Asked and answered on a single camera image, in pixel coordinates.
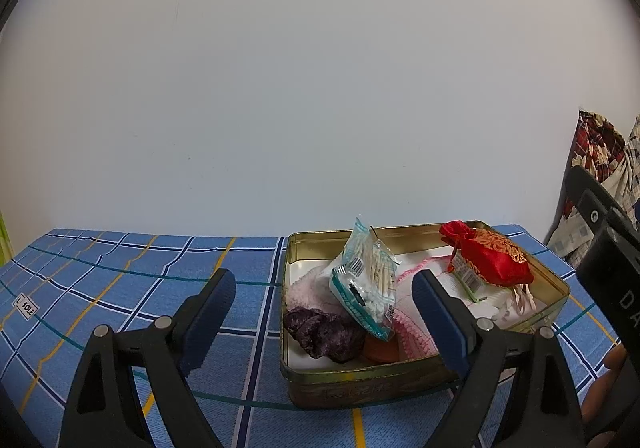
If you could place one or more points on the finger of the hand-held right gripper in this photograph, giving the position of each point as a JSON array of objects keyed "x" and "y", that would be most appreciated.
[{"x": 590, "y": 200}]

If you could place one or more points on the red pouch with gold pattern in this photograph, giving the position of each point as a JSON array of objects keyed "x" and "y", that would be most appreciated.
[{"x": 490, "y": 258}]

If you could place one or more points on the person's right hand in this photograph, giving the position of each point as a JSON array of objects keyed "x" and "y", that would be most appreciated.
[{"x": 597, "y": 398}]

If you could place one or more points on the purple scrunchie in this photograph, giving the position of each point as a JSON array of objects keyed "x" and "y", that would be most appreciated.
[{"x": 320, "y": 333}]

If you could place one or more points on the patterned quilt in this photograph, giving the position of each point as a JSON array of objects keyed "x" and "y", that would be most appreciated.
[{"x": 600, "y": 143}]

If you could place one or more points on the green tissue pack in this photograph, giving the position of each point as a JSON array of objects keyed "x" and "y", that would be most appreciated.
[{"x": 462, "y": 273}]

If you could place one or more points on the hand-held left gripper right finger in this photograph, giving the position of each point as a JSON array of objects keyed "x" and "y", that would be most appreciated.
[{"x": 445, "y": 323}]

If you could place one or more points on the pink fluffy cloth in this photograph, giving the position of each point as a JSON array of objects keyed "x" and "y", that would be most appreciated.
[{"x": 310, "y": 293}]

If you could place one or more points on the orange-brown sponge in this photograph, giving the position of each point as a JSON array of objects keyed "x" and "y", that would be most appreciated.
[{"x": 380, "y": 352}]

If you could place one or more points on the cotton swab pack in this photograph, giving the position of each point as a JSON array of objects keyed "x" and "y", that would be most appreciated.
[{"x": 365, "y": 288}]

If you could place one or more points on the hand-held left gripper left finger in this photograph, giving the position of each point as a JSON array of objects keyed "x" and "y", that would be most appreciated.
[{"x": 210, "y": 323}]

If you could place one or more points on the pale pink cloth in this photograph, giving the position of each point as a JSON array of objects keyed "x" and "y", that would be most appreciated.
[{"x": 522, "y": 298}]

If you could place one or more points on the white blanket label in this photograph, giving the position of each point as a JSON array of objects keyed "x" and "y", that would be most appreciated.
[{"x": 25, "y": 307}]

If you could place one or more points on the blue plaid blanket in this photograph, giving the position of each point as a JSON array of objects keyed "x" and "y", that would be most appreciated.
[{"x": 150, "y": 278}]

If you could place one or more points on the green printed curtain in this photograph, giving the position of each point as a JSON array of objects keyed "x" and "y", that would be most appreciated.
[{"x": 3, "y": 238}]

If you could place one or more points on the gold tin box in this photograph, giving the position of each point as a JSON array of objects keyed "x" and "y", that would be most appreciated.
[{"x": 350, "y": 390}]

